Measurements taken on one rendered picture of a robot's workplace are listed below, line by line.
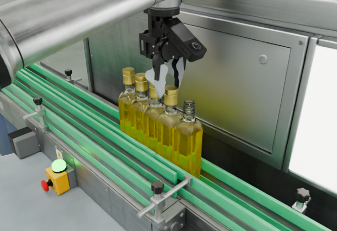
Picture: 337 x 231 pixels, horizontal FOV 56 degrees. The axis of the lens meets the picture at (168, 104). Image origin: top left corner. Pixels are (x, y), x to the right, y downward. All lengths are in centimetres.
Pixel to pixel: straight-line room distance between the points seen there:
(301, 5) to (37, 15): 50
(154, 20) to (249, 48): 23
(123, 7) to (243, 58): 41
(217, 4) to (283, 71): 23
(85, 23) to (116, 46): 80
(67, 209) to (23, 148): 35
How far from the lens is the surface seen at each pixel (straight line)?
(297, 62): 72
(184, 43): 69
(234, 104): 85
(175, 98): 79
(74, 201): 110
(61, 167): 109
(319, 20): 70
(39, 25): 41
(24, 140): 130
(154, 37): 74
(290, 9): 72
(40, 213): 109
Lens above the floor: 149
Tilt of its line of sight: 28 degrees down
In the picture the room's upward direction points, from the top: straight up
